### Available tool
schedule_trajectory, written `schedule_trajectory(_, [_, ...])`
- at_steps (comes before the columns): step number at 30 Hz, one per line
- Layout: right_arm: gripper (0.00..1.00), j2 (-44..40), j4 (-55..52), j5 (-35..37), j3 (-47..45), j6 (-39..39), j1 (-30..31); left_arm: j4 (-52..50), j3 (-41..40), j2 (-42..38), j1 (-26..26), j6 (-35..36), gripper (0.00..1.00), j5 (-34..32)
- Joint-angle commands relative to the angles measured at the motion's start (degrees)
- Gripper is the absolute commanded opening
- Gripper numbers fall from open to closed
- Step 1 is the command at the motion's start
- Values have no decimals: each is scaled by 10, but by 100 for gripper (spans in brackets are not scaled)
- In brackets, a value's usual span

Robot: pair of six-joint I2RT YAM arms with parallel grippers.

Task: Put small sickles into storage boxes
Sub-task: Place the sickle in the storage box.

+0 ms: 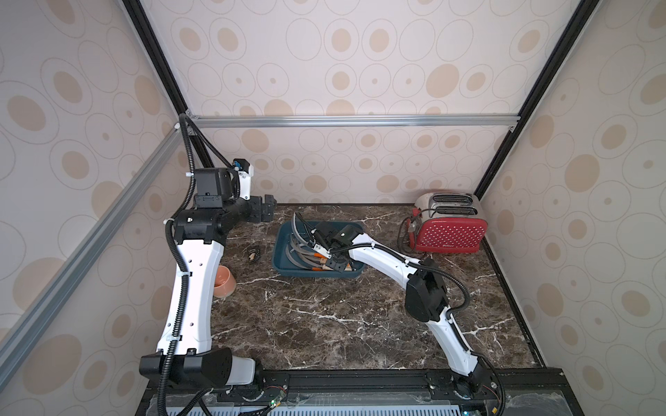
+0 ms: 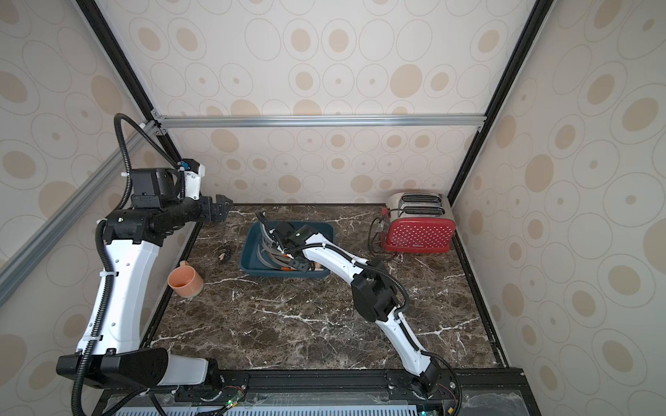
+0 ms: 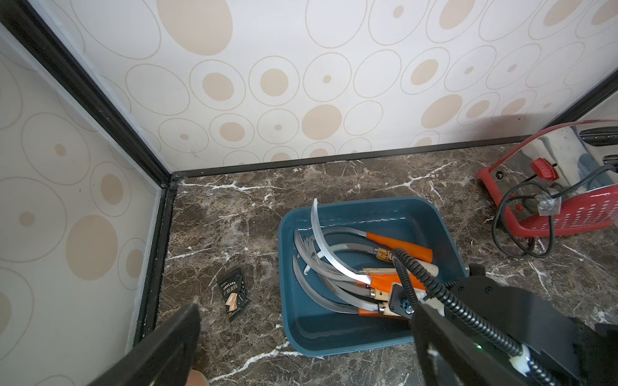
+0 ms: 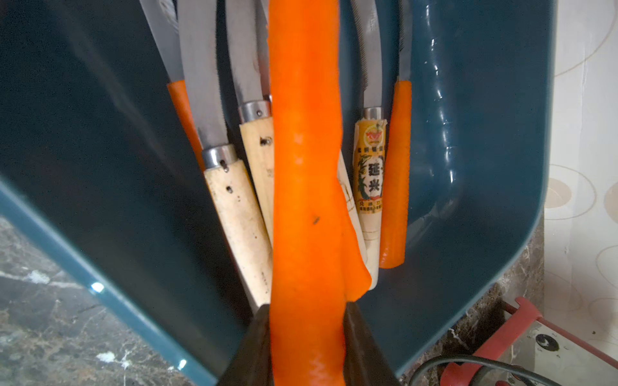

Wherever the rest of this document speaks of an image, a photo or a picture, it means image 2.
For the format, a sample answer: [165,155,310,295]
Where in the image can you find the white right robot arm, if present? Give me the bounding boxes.
[258,215,461,405]

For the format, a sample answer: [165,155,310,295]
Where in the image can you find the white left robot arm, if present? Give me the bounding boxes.
[57,113,233,415]

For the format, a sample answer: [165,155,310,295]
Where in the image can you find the teal plastic storage box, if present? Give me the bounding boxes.
[239,221,336,279]

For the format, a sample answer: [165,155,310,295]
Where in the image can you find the pink tape roll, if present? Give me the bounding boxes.
[168,260,204,299]

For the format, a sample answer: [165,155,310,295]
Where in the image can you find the red polka dot toaster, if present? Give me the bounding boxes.
[380,191,456,253]

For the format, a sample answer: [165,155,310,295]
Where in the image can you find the horizontal aluminium frame bar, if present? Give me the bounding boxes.
[154,114,486,128]

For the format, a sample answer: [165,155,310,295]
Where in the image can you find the black toaster power cable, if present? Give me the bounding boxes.
[368,215,396,262]

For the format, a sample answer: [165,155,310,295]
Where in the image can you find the diagonal aluminium frame bar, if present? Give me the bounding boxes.
[0,120,157,308]

